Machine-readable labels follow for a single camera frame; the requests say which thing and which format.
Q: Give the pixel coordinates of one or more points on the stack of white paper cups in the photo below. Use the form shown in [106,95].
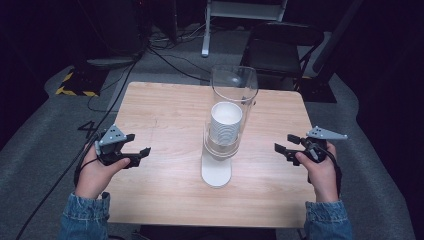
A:
[226,121]

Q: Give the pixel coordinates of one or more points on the white metal stand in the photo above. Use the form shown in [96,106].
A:
[206,33]

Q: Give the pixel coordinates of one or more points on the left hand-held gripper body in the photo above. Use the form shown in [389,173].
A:
[111,137]

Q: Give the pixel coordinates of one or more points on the black folding chair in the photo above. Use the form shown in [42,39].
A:
[273,53]

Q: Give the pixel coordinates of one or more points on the person's right hand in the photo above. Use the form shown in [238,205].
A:
[321,180]

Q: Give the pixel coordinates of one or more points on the black slanted stand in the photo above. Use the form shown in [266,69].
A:
[336,36]

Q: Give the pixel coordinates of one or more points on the clear cup dispenser white base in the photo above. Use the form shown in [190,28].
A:
[216,171]

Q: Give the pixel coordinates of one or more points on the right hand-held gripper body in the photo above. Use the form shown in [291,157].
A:
[315,146]

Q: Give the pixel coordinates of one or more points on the person's left hand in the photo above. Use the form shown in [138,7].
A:
[93,176]

